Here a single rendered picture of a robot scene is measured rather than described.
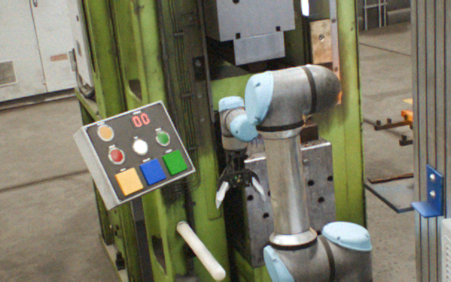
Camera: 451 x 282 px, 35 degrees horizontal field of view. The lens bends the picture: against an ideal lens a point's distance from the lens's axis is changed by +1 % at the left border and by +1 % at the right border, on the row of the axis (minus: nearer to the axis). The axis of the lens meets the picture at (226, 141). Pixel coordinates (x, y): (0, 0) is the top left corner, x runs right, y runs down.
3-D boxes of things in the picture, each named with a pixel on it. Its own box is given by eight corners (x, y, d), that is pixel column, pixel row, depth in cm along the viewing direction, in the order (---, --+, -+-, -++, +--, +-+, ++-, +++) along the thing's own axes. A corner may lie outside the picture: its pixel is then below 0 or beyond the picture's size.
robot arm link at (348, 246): (382, 281, 179) (379, 231, 175) (331, 293, 176) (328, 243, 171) (360, 259, 190) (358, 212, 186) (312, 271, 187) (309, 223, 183)
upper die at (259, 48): (285, 56, 270) (283, 31, 267) (235, 65, 264) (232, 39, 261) (244, 40, 308) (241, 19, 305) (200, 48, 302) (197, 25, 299)
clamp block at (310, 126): (319, 139, 285) (318, 123, 283) (300, 143, 283) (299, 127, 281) (306, 131, 296) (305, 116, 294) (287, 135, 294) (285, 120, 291)
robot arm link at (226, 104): (221, 104, 209) (214, 98, 217) (226, 140, 213) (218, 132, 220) (247, 100, 211) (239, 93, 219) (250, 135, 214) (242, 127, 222)
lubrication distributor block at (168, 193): (183, 204, 284) (178, 172, 279) (168, 208, 282) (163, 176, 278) (180, 201, 287) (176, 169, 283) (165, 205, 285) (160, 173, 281)
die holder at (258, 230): (338, 245, 295) (332, 142, 281) (252, 268, 283) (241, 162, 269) (281, 198, 345) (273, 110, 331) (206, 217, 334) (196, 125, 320)
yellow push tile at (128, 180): (143, 187, 238) (134, 167, 238) (125, 195, 233) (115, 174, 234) (141, 189, 239) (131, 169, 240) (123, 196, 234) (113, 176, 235)
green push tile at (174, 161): (188, 168, 251) (179, 149, 251) (172, 175, 246) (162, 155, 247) (185, 170, 252) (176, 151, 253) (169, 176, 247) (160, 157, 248)
